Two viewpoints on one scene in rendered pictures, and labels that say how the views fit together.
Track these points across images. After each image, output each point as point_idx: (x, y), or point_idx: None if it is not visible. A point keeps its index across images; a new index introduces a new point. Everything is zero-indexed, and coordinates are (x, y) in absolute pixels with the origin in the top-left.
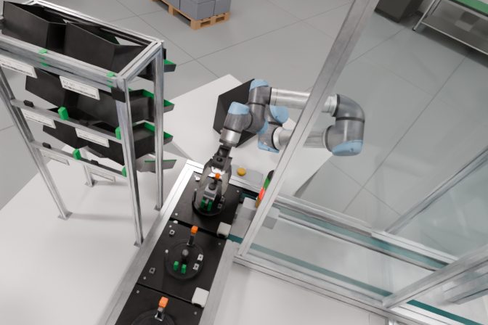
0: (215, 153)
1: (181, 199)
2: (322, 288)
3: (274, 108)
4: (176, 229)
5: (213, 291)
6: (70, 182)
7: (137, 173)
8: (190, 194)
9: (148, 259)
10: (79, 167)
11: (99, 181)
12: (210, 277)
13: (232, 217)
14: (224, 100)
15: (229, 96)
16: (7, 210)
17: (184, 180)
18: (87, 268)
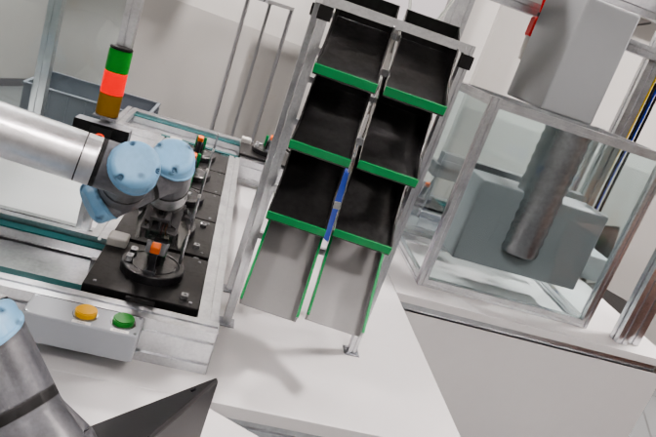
0: (182, 209)
1: (199, 276)
2: None
3: (10, 299)
4: (190, 250)
5: None
6: (376, 350)
7: (296, 367)
8: (187, 281)
9: (212, 233)
10: (388, 371)
11: (342, 353)
12: (128, 214)
13: (103, 253)
14: (187, 392)
15: (175, 405)
16: (402, 322)
17: (206, 302)
18: None
